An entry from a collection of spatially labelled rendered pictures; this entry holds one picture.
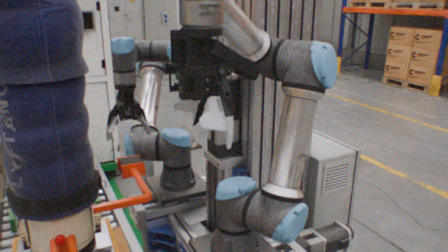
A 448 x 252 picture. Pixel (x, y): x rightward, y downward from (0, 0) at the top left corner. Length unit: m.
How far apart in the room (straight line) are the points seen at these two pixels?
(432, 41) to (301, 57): 7.66
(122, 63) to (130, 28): 8.95
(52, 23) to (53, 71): 0.10
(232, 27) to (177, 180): 0.79
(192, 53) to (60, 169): 0.48
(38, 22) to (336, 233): 1.13
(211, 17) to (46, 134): 0.49
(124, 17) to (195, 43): 9.53
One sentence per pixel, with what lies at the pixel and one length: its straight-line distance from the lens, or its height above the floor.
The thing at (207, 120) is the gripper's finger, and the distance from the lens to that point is 0.63.
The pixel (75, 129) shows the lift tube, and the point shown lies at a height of 1.47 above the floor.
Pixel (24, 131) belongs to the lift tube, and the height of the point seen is 1.49.
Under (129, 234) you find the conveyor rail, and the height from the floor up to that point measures 0.59.
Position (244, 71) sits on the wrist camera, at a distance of 0.69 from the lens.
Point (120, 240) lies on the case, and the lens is 1.47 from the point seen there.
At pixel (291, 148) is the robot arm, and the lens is 1.00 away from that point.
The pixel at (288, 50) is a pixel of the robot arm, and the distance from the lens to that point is 1.02.
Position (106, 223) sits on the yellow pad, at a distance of 1.33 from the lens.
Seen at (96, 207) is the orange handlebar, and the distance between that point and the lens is 1.19.
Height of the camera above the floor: 1.77
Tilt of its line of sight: 19 degrees down
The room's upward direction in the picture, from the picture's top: straight up
